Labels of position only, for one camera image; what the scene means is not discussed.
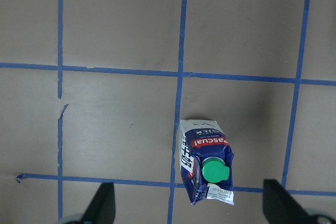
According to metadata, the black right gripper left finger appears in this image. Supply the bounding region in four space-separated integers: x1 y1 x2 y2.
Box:
80 183 116 224

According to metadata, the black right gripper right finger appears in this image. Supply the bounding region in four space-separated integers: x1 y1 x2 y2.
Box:
262 179 317 224

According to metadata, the blue white milk carton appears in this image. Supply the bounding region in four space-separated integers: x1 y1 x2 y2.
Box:
177 120 234 206

